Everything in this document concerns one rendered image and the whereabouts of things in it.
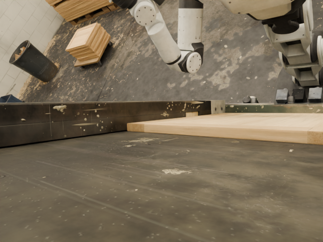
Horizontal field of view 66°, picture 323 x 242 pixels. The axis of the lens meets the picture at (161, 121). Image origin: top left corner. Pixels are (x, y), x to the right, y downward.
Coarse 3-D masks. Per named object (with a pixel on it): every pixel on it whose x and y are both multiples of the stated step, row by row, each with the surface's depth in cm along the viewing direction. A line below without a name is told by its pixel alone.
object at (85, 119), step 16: (0, 112) 39; (16, 112) 41; (32, 112) 43; (48, 112) 45; (64, 112) 48; (80, 112) 50; (96, 112) 53; (112, 112) 57; (128, 112) 61; (144, 112) 65; (160, 112) 70; (176, 112) 77; (208, 112) 92; (224, 112) 103; (0, 128) 39; (16, 128) 41; (32, 128) 43; (48, 128) 45; (64, 128) 48; (80, 128) 50; (96, 128) 53; (112, 128) 57; (0, 144) 39; (16, 144) 41
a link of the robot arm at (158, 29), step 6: (156, 6) 83; (156, 12) 84; (156, 18) 85; (162, 18) 85; (156, 24) 86; (162, 24) 84; (150, 30) 85; (156, 30) 83; (162, 30) 83; (150, 36) 85; (156, 36) 84; (162, 36) 84
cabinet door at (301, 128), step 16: (128, 128) 60; (144, 128) 57; (160, 128) 54; (176, 128) 51; (192, 128) 49; (208, 128) 47; (224, 128) 45; (240, 128) 43; (256, 128) 42; (272, 128) 41; (288, 128) 41; (304, 128) 40; (320, 128) 40; (320, 144) 36
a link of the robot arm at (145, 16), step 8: (120, 0) 73; (128, 0) 73; (136, 0) 75; (144, 0) 75; (152, 0) 79; (160, 0) 77; (128, 8) 77; (136, 8) 74; (144, 8) 73; (152, 8) 74; (136, 16) 75; (144, 16) 75; (152, 16) 75; (144, 24) 77
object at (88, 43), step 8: (96, 24) 362; (80, 32) 381; (88, 32) 363; (96, 32) 363; (104, 32) 374; (72, 40) 382; (80, 40) 365; (88, 40) 352; (96, 40) 363; (104, 40) 374; (72, 48) 369; (80, 48) 364; (88, 48) 355; (96, 48) 362; (104, 48) 375; (80, 56) 385; (88, 56) 374; (96, 56) 369; (80, 64) 390
